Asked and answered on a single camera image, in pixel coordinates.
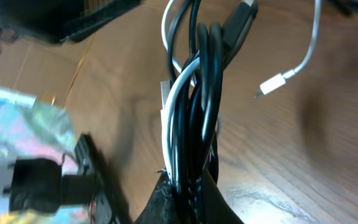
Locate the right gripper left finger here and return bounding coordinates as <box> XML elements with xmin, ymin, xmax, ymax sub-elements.
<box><xmin>134</xmin><ymin>172</ymin><xmax>179</xmax><ymax>224</ymax></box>

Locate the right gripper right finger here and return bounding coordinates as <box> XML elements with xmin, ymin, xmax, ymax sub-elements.
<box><xmin>198</xmin><ymin>169</ymin><xmax>243</xmax><ymax>224</ymax></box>

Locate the black USB cable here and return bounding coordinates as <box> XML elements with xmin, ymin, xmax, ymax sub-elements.
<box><xmin>166</xmin><ymin>0</ymin><xmax>259</xmax><ymax>194</ymax></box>

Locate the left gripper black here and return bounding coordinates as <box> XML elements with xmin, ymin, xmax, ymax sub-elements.
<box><xmin>7</xmin><ymin>134</ymin><xmax>126</xmax><ymax>223</ymax></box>

